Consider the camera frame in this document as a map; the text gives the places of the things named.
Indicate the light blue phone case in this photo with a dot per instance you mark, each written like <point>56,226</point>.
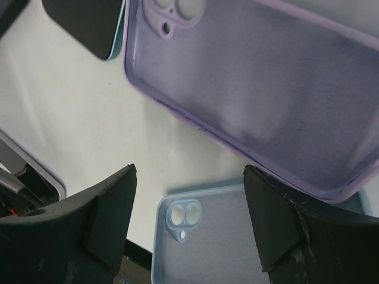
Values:
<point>206,237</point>

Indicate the green-edged black phone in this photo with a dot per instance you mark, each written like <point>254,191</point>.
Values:
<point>97,25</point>

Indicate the purple phone case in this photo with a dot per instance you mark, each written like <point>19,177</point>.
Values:
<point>291,85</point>

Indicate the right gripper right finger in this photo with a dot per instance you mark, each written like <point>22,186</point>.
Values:
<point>301,239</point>

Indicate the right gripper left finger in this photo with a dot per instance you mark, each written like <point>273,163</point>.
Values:
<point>80,239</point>

